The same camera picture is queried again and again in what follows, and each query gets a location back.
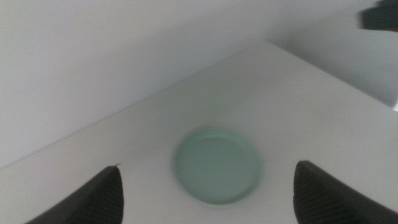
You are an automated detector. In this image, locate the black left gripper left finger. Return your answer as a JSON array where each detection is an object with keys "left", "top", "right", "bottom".
[{"left": 24, "top": 164, "right": 124, "bottom": 224}]

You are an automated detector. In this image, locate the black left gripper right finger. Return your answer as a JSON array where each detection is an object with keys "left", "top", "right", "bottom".
[{"left": 293, "top": 160, "right": 398, "bottom": 224}]

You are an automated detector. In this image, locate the pale green shallow bowl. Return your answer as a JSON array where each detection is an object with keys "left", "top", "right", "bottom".
[{"left": 172, "top": 128, "right": 262, "bottom": 207}]

